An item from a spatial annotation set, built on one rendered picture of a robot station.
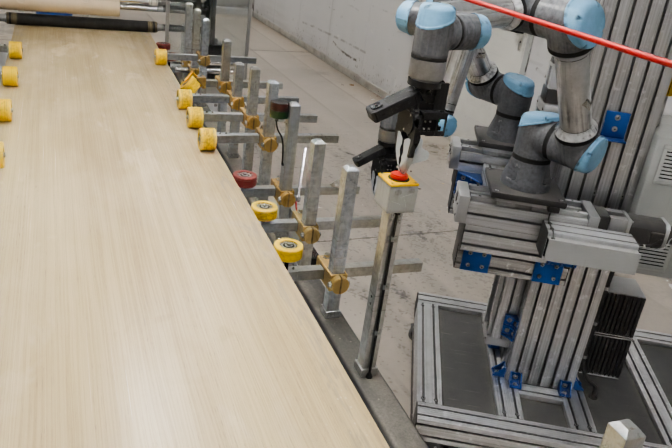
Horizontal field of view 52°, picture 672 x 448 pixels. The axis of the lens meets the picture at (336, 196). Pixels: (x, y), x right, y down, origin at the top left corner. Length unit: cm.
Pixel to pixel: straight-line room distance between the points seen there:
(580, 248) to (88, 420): 141
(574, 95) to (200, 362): 116
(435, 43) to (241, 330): 72
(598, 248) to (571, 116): 41
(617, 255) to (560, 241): 17
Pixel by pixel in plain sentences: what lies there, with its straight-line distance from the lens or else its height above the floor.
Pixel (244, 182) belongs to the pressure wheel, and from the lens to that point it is 226.
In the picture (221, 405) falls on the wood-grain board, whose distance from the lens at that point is 132.
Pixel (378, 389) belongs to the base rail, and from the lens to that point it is 173.
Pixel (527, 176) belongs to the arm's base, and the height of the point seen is 109.
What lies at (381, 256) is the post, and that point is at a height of 103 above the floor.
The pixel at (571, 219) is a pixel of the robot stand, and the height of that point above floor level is 97.
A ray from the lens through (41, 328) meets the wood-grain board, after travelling 153.
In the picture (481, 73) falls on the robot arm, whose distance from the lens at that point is 262.
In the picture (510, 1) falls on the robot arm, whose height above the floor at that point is 159.
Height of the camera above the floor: 175
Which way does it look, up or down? 23 degrees down
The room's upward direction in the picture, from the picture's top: 8 degrees clockwise
